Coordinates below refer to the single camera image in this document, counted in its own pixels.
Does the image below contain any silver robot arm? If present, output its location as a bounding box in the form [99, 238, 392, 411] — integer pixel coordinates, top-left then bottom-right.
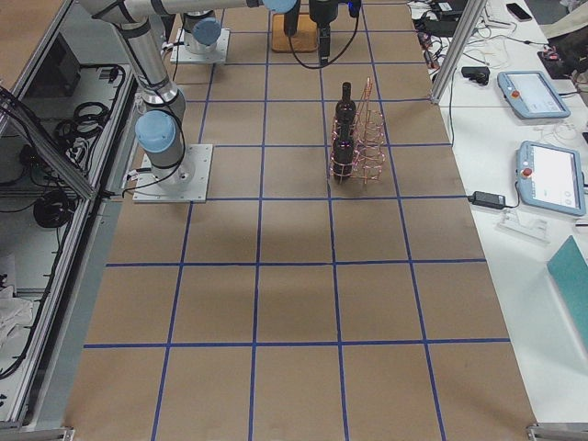
[80, 1, 361, 119]
[182, 10, 221, 54]

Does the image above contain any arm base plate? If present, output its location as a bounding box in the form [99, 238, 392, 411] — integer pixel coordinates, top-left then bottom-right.
[170, 28, 231, 64]
[132, 144, 213, 203]

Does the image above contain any teal folder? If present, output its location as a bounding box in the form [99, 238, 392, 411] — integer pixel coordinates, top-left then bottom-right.
[547, 236, 587, 351]

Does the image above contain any teach pendant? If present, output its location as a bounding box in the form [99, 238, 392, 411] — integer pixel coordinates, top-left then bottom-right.
[516, 141, 587, 217]
[497, 71, 571, 119]

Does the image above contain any wooden tray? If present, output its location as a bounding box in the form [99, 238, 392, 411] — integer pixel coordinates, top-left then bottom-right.
[271, 12, 318, 53]

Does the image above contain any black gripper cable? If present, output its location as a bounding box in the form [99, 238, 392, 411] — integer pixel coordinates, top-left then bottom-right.
[287, 13, 362, 71]

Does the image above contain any clear acrylic stand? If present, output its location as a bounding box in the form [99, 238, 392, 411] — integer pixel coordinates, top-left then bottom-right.
[497, 209, 550, 243]

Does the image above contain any far teach pendant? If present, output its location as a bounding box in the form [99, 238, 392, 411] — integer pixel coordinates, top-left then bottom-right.
[497, 71, 571, 119]

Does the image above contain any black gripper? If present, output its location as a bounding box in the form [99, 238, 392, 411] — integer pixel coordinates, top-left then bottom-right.
[309, 0, 362, 65]

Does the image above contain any copper wire bottle basket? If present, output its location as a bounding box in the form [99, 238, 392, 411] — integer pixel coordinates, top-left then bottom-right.
[330, 77, 385, 184]

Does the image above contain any black power adapter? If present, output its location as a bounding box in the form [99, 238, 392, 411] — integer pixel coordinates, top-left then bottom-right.
[468, 191, 506, 210]

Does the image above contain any near teach pendant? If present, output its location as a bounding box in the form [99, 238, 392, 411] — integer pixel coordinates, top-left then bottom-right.
[516, 141, 587, 217]

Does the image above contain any black handheld device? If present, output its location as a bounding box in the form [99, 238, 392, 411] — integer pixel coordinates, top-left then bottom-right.
[460, 66, 490, 86]

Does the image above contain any aluminium frame post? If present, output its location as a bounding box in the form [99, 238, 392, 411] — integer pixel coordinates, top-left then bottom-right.
[430, 0, 486, 104]

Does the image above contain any black smartphone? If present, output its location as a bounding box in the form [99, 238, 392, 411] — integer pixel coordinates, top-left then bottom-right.
[505, 3, 533, 22]

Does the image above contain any dark wine bottle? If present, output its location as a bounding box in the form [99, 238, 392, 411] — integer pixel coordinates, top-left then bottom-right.
[283, 9, 300, 37]
[335, 82, 356, 138]
[332, 125, 355, 183]

